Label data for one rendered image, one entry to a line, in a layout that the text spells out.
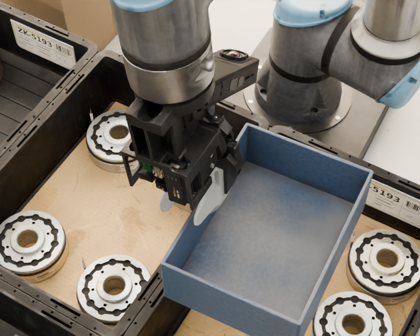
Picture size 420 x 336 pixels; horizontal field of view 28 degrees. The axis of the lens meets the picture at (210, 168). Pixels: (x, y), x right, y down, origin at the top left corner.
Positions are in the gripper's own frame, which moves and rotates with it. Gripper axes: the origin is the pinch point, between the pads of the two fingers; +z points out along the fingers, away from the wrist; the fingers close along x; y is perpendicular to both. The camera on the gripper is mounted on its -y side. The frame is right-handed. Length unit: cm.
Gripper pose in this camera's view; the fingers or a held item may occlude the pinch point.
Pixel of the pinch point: (207, 197)
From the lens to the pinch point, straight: 88.6
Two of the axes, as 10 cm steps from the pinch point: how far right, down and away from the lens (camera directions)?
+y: -4.8, 7.1, -5.1
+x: 8.7, 3.3, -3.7
